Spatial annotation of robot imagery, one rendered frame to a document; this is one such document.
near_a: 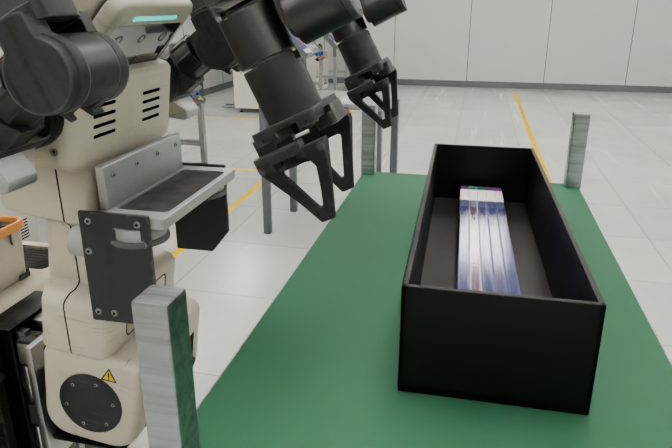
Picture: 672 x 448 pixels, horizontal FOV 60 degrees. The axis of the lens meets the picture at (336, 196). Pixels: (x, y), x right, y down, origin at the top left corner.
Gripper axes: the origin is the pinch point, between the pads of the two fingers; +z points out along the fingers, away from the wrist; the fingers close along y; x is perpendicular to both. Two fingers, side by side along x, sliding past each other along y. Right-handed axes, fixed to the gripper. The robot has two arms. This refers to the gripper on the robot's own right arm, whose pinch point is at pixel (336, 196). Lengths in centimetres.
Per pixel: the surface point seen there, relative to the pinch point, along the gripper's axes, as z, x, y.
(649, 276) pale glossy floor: 148, -51, 238
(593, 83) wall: 179, -154, 929
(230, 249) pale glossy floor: 51, 145, 227
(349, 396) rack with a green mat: 16.6, 4.7, -8.5
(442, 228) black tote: 18.3, -2.4, 34.0
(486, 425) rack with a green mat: 22.2, -6.5, -9.9
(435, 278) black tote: 18.4, -2.0, 15.8
